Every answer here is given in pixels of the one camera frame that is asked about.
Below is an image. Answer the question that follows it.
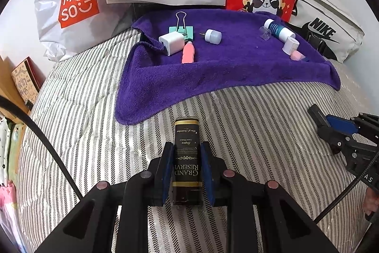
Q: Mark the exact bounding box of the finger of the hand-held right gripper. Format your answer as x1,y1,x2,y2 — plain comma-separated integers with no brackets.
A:
317,127,354,154
307,104,359,135

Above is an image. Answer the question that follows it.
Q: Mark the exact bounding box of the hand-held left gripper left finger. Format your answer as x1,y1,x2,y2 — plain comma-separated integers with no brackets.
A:
36,142,175,253

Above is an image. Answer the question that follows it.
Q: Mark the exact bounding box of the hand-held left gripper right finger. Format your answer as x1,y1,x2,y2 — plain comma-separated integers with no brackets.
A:
200,140,341,253

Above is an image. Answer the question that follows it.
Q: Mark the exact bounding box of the black and gold box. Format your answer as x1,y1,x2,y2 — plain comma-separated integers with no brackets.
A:
172,116,204,206

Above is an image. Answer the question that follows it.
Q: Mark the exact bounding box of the pink and blue eraser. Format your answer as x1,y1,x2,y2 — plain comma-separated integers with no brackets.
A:
290,51,310,62

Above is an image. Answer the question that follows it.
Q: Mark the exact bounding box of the pink tube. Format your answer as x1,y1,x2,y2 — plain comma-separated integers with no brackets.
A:
181,40,196,64

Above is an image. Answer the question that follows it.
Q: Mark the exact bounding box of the white charger cube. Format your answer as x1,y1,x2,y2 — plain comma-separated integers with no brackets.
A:
159,32,185,56

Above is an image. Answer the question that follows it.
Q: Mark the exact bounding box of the small white plug night light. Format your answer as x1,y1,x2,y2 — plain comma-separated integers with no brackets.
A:
200,29,222,44

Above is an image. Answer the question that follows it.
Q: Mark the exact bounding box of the person's right hand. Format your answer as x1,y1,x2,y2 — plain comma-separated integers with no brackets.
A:
365,187,379,222

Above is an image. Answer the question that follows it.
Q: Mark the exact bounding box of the striped bedsheet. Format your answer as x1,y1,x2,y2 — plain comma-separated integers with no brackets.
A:
18,25,374,253

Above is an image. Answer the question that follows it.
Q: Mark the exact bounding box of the purple towel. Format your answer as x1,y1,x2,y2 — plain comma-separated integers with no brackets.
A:
115,8,341,125

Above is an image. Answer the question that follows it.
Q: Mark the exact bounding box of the white and blue bottle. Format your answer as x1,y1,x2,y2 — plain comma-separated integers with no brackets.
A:
264,19,296,41

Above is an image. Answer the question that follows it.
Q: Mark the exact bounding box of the white canvas bag black logo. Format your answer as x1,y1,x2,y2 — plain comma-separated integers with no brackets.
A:
289,0,366,64

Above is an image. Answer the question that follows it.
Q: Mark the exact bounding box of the green binder clip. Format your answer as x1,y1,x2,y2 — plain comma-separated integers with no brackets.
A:
169,11,196,41

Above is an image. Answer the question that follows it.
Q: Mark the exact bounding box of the white and pink printed cloth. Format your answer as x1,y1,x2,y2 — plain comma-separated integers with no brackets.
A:
0,117,28,243

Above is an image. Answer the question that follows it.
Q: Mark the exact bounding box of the wooden furniture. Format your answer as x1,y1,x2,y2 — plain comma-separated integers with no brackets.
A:
0,56,45,123

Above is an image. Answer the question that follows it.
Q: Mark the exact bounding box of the black cable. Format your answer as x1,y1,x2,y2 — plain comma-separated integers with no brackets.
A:
314,156,379,224
0,97,84,201

